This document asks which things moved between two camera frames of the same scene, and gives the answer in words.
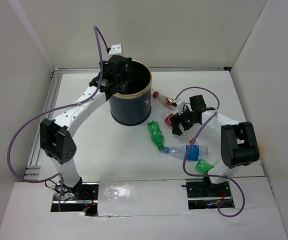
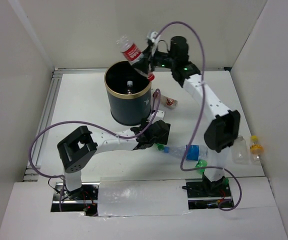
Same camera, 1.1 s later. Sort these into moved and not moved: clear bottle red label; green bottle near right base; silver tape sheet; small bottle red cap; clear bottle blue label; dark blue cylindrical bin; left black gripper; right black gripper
Moved: clear bottle red label; left black gripper; right black gripper
Not moved: clear bottle blue label; silver tape sheet; small bottle red cap; green bottle near right base; dark blue cylindrical bin
